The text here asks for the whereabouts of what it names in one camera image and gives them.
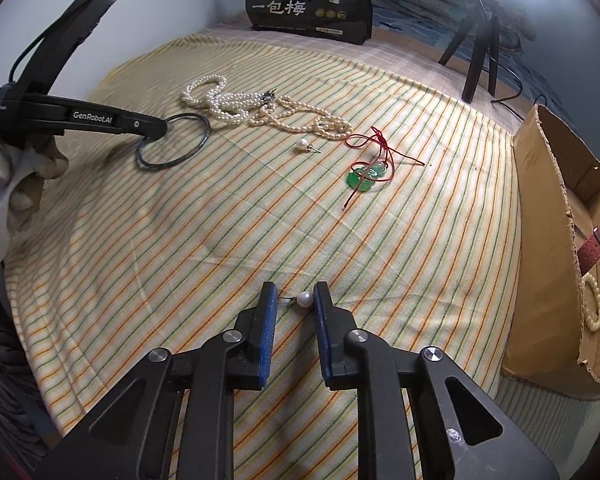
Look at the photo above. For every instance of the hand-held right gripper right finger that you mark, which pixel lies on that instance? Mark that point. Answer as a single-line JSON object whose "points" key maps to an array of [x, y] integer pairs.
{"points": [[322, 330]]}

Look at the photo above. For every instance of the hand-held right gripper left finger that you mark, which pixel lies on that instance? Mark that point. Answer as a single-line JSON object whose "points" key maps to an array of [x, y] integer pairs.
{"points": [[269, 330]]}

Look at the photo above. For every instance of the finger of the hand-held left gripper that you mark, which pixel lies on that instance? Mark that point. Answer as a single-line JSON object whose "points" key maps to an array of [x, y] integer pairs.
{"points": [[150, 127]]}

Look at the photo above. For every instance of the pearl stud earring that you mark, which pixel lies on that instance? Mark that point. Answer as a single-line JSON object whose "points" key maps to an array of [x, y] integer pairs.
{"points": [[301, 145], [306, 300]]}

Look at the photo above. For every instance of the dark thin bangle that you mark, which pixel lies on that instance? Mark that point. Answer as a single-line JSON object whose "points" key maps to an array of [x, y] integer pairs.
{"points": [[207, 132]]}

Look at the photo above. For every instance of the cardboard box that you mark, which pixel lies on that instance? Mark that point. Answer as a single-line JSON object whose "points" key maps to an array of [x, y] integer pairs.
{"points": [[540, 270]]}

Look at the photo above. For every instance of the person's left hand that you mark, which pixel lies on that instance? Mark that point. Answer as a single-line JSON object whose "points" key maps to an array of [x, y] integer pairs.
{"points": [[47, 165]]}

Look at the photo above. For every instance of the striped yellow cloth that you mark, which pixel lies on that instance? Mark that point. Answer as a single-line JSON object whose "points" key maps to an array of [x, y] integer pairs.
{"points": [[230, 230]]}

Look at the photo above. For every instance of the black printed snack bag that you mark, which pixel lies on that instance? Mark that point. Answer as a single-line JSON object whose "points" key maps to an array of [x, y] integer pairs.
{"points": [[310, 5]]}

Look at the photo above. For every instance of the plaid blanket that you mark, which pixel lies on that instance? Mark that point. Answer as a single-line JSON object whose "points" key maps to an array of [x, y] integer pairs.
{"points": [[410, 65]]}

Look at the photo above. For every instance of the black tripod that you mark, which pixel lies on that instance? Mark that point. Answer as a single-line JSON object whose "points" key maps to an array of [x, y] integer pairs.
{"points": [[482, 50]]}

